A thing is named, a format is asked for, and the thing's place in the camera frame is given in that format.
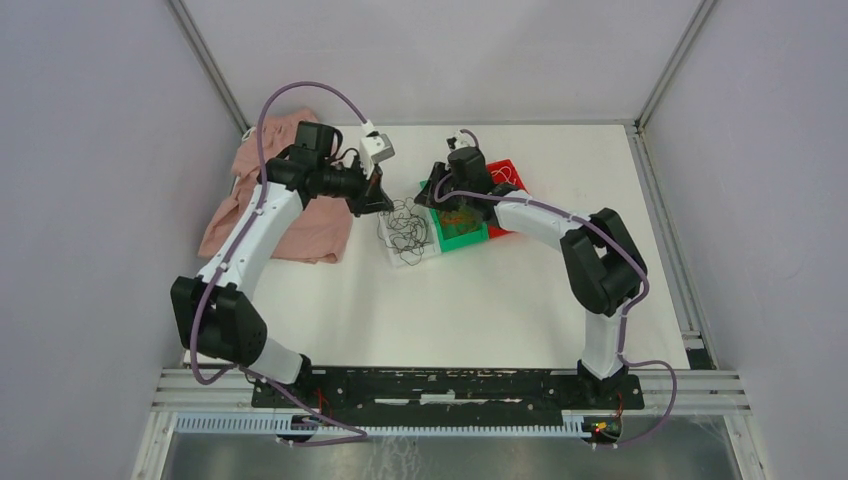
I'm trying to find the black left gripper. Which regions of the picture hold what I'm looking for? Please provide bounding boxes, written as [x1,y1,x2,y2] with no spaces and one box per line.
[318,154,394,218]

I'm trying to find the long black cable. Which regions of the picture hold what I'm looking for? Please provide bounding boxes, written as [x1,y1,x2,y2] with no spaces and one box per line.
[377,198,435,268]

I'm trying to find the clear plastic bin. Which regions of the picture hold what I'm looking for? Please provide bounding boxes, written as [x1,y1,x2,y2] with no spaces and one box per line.
[377,197,441,267]

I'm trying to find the orange cables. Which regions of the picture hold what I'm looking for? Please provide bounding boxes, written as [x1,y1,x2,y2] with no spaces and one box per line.
[437,206,484,238]

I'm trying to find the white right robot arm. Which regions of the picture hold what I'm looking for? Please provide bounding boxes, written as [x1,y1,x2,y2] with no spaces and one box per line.
[415,147,650,408]

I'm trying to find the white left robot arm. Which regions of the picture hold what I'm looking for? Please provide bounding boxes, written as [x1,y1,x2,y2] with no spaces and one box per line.
[170,121,395,407]

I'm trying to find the green plastic bin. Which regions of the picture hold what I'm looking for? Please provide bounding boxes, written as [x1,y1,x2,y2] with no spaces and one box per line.
[414,203,489,254]

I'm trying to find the pink cloth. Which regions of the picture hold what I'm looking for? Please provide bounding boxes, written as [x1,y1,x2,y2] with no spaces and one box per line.
[198,109,354,265]

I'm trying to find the red plastic bin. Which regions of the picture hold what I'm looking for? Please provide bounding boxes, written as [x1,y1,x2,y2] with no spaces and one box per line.
[486,159,526,239]

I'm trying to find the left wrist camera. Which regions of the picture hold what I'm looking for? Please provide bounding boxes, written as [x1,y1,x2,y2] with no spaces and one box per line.
[359,131,395,177]

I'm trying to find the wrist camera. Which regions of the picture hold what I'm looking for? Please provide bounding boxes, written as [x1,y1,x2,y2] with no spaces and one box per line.
[359,131,395,177]
[446,129,477,151]

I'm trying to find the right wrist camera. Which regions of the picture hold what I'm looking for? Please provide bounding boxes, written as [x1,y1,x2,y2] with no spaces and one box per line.
[446,129,477,151]

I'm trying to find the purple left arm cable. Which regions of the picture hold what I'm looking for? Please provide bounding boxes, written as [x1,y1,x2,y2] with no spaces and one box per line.
[188,81,379,448]

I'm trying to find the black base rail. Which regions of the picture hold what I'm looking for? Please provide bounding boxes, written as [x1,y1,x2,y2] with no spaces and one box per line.
[290,366,645,427]

